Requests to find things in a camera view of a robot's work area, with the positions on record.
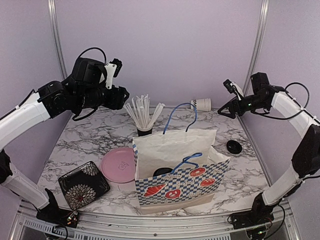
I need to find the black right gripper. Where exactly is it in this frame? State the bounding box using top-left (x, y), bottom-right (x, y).
top-left (217, 93), bottom-right (268, 119)

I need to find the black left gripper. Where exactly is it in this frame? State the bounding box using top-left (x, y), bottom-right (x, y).
top-left (75, 84), bottom-right (131, 110)

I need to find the stack of white paper cups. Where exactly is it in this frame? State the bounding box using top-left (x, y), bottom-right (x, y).
top-left (190, 98), bottom-right (212, 112)

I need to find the stack of black lids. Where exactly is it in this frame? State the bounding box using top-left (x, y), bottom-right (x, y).
top-left (226, 140), bottom-right (243, 154)

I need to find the blue checkered paper bag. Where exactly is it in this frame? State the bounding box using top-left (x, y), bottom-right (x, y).
top-left (131, 102), bottom-right (231, 215)

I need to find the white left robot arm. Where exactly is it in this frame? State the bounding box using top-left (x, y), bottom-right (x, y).
top-left (0, 80), bottom-right (130, 223)

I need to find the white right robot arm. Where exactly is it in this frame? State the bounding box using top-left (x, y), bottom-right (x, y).
top-left (218, 89), bottom-right (320, 224)

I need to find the bundle of wrapped white straws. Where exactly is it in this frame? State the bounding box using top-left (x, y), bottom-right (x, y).
top-left (123, 94), bottom-right (165, 131)

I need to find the black cup holding straws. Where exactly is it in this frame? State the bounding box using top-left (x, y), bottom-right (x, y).
top-left (136, 127), bottom-right (153, 137)

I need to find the pink round plate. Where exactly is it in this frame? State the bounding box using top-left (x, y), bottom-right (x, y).
top-left (99, 147), bottom-right (136, 184)

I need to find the black floral square plate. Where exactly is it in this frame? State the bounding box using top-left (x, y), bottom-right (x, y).
top-left (58, 161), bottom-right (111, 210)

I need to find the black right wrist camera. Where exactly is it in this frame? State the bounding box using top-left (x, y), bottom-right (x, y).
top-left (222, 72), bottom-right (271, 101)

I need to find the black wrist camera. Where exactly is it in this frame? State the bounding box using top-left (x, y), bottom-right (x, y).
top-left (70, 57), bottom-right (123, 90)
top-left (222, 72), bottom-right (271, 101)

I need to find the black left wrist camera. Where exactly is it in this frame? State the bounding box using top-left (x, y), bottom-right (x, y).
top-left (70, 57), bottom-right (123, 90)

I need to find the right aluminium frame post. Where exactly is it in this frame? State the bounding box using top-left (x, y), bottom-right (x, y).
top-left (243, 0), bottom-right (270, 95)

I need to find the aluminium frame post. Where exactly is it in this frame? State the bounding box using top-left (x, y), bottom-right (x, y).
top-left (243, 0), bottom-right (270, 95)
top-left (47, 0), bottom-right (67, 79)

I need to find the left aluminium frame post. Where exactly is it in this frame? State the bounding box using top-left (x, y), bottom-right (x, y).
top-left (47, 0), bottom-right (67, 79)

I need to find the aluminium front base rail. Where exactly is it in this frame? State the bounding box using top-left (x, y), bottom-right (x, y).
top-left (8, 200), bottom-right (301, 240)

